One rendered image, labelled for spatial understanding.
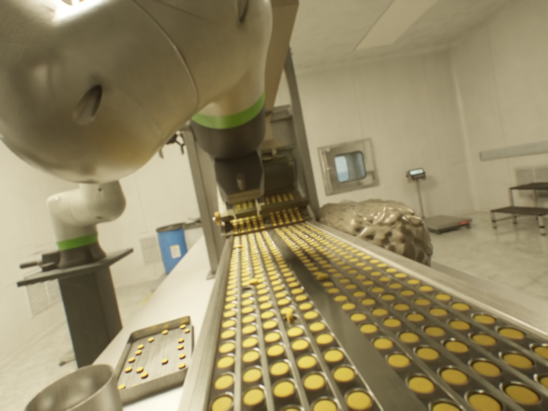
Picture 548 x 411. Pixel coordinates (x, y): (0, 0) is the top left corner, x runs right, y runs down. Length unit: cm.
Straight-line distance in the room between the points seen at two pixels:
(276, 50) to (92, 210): 70
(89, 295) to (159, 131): 98
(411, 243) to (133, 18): 50
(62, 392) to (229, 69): 39
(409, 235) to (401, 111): 471
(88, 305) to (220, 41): 104
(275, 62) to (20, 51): 66
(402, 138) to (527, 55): 165
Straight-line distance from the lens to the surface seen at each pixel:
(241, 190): 34
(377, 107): 507
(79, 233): 114
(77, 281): 116
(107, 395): 39
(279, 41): 82
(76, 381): 45
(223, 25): 24
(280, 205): 74
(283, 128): 109
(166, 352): 61
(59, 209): 113
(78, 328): 121
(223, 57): 24
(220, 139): 33
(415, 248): 57
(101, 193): 101
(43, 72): 20
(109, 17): 22
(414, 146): 524
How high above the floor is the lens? 106
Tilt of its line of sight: 2 degrees down
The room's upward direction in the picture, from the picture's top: 11 degrees counter-clockwise
